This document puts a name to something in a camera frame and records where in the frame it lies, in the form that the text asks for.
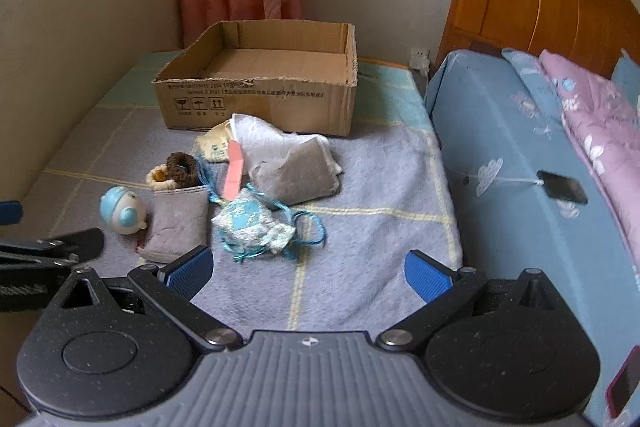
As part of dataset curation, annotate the blue floral bedsheet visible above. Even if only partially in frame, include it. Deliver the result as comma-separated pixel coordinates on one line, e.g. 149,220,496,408
425,49,639,426

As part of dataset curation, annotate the cardboard box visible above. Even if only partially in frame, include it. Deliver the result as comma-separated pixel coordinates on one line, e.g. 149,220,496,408
152,20,358,136

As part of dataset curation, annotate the blue white string sachet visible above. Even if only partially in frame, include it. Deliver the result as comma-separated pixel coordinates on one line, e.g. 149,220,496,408
196,157,326,263

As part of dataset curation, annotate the white wall charger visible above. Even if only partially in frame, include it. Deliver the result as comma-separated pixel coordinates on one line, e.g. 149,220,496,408
409,48,431,77

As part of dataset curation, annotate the pink nail file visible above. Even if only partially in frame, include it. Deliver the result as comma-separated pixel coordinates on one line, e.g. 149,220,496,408
222,140,244,202

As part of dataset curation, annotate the blue pillow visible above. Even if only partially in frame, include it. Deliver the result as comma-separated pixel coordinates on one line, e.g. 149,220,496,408
611,50,640,114

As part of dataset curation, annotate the black smartphone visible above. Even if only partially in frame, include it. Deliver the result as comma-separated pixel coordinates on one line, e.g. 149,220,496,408
537,170,588,205

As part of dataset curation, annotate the blue white doll head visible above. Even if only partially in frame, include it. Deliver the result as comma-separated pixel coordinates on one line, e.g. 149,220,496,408
99,186,148,235

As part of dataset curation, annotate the cream printed cloth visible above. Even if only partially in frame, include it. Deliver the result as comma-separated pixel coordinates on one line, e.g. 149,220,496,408
194,119,233,162

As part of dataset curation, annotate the brown knitted scrunchie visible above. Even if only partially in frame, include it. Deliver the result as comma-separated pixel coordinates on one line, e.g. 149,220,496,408
166,152,201,188

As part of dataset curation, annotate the pink floral quilt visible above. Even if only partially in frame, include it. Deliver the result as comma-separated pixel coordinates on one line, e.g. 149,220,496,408
539,50,639,259

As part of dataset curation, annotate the wooden headboard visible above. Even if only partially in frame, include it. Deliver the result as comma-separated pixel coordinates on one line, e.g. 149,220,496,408
435,0,639,77

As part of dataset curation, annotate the grey pouch large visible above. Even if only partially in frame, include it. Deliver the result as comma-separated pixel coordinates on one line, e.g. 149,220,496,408
248,138,340,206

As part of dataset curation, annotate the white towel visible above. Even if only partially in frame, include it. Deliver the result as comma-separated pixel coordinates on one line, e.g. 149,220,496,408
230,114,343,174

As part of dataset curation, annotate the grey checked blanket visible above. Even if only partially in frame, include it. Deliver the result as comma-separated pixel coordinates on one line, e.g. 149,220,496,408
1,52,462,335

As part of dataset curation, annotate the pink phone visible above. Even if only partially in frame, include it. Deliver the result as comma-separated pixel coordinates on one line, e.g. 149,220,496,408
605,345,640,418

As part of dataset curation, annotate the grey pouch small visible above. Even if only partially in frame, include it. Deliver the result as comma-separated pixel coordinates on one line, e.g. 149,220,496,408
137,186,209,265

